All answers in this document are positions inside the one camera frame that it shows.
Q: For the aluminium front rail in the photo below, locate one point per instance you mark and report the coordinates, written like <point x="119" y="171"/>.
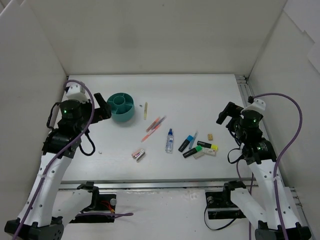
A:
<point x="161" y="183"/>

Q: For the pink mini stapler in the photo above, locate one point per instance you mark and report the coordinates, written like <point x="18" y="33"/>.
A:
<point x="138" y="154"/>

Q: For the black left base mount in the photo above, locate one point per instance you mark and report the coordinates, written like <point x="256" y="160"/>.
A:
<point x="105" y="203"/>

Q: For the white eraser right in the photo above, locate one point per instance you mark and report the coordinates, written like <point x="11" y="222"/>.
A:
<point x="209" y="151"/>

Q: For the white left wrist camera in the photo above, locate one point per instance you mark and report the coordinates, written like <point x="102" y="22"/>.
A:
<point x="76" y="92"/>

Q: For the white eraser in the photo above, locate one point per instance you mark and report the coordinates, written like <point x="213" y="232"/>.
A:
<point x="198" y="155"/>
<point x="209" y="151"/>

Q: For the yellow cap black highlighter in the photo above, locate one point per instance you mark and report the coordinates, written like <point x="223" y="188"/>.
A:
<point x="207" y="145"/>

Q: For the green cap black highlighter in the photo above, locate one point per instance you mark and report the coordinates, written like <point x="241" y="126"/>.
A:
<point x="192" y="151"/>

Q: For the long orange highlighter pen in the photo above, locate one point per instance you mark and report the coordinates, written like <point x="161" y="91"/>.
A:
<point x="149" y="134"/>

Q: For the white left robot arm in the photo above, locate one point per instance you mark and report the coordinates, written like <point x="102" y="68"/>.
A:
<point x="38" y="219"/>

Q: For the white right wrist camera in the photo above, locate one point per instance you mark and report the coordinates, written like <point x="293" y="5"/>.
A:
<point x="258" y="105"/>

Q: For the teal round desk organizer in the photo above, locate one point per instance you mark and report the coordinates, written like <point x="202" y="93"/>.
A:
<point x="122" y="107"/>

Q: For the aluminium rail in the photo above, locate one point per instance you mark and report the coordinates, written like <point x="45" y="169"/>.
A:
<point x="245" y="92"/>
<point x="161" y="183"/>

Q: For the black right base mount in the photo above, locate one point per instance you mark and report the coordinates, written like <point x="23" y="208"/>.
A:
<point x="218" y="208"/>

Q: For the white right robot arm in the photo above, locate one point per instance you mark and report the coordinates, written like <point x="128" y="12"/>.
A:
<point x="275" y="220"/>

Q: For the white eraser left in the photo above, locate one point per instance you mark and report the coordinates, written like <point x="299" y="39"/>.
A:
<point x="198" y="155"/>

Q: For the blue cap black highlighter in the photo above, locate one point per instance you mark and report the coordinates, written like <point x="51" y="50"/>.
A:
<point x="185" y="143"/>

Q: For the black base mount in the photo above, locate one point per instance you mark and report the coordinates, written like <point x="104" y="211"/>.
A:
<point x="105" y="203"/>
<point x="218" y="208"/>

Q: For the clear blue spray bottle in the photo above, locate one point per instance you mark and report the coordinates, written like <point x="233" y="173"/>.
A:
<point x="169" y="142"/>

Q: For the light blue pen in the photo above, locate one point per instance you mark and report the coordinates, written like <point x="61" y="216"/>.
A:
<point x="193" y="140"/>

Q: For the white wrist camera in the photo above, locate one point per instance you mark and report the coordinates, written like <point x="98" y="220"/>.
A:
<point x="76" y="92"/>
<point x="258" y="105"/>

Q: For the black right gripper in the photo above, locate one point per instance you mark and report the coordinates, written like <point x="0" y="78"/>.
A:
<point x="230" y="116"/>

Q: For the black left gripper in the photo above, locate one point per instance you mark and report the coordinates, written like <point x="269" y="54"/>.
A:
<point x="96" y="113"/>

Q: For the aluminium right rail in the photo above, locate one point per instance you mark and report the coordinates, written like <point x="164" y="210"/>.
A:
<point x="245" y="92"/>

